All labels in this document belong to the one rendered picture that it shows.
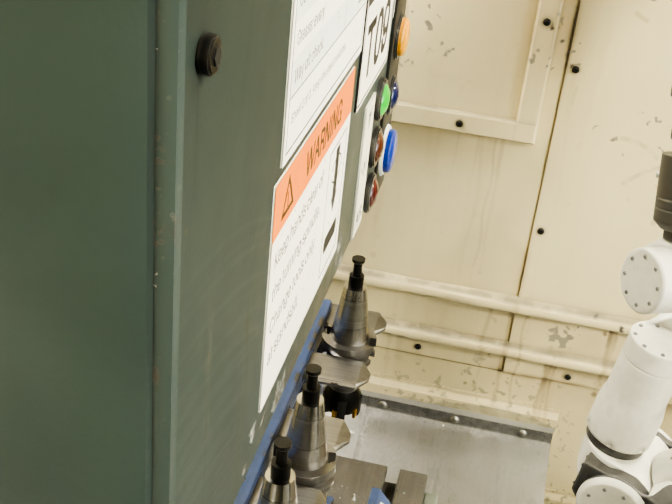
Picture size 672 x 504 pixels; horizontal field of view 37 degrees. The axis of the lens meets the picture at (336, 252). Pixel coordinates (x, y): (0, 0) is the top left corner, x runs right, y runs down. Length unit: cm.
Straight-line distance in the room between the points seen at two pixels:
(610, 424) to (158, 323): 87
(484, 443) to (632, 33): 68
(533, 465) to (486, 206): 44
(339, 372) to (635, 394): 31
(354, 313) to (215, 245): 82
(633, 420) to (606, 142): 47
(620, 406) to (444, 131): 52
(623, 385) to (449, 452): 61
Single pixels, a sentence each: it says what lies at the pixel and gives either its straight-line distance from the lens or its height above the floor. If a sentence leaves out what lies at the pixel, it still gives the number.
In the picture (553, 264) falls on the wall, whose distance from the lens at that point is 152.
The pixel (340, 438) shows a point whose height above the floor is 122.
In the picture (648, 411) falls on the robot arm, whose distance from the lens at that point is 111.
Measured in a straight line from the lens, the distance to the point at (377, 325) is 121.
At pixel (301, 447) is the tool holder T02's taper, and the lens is 96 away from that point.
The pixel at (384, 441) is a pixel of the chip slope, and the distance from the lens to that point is 166.
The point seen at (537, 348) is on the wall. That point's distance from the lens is 159.
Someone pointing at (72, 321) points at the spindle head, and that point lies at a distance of 29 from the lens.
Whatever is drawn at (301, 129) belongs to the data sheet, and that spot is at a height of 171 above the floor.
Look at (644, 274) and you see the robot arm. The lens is 101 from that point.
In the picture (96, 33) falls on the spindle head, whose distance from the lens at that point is 25.
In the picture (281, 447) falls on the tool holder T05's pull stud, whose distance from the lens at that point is 84.
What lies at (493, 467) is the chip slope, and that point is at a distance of 165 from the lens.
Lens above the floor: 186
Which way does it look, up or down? 28 degrees down
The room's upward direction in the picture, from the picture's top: 6 degrees clockwise
